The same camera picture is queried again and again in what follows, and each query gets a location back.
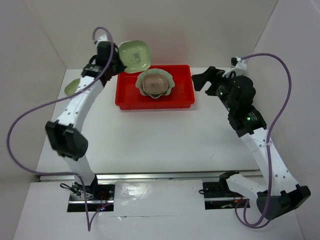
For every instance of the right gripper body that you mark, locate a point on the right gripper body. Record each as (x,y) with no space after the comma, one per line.
(222,88)

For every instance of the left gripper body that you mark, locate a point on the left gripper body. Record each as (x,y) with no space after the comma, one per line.
(116,65)

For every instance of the green square plate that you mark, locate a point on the green square plate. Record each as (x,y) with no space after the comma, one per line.
(135,56)
(71,88)

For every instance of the large green scalloped bowl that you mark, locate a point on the large green scalloped bowl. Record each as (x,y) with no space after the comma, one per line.
(171,83)

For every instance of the brown square plate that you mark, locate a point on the brown square plate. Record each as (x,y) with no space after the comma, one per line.
(155,84)

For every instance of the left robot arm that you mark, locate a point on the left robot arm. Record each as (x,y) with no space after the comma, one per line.
(65,133)

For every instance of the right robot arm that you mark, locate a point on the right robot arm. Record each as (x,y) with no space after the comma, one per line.
(283,193)

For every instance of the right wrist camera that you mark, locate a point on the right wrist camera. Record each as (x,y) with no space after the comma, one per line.
(238,68)

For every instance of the front aluminium rail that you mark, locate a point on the front aluminium rail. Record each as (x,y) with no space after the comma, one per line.
(152,176)

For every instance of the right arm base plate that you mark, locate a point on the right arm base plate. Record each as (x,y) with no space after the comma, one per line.
(218,198)

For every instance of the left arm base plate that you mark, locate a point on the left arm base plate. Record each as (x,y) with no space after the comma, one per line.
(101,199)

